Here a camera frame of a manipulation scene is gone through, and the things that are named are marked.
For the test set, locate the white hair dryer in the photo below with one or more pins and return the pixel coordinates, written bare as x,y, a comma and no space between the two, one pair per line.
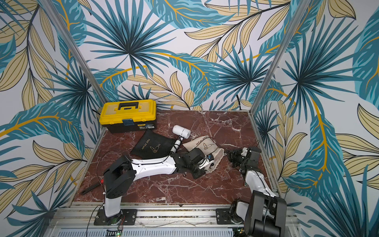
182,133

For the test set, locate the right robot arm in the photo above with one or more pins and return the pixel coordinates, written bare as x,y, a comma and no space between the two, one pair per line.
265,213

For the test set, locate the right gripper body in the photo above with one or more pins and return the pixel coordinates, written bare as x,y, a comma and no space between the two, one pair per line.
237,155

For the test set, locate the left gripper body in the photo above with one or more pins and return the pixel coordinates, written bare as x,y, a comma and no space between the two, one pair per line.
196,171

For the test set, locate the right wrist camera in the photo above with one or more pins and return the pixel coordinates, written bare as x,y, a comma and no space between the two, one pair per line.
244,152

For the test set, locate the beige drawstring dryer bag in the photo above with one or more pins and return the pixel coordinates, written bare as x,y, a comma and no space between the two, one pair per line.
207,145

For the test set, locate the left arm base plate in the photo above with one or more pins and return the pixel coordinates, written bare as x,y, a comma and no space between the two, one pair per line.
115,217

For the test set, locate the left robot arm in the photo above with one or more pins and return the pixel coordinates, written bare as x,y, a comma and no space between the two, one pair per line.
124,171

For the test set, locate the red black hand tool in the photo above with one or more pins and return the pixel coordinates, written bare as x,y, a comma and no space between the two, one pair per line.
89,189

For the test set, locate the yellow black toolbox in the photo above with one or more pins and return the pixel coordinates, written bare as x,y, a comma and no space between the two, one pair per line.
128,116

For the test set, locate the black drawstring dryer bag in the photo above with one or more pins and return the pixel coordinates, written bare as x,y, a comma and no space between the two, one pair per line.
152,146

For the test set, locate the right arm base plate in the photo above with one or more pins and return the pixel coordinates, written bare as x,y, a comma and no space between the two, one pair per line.
228,216

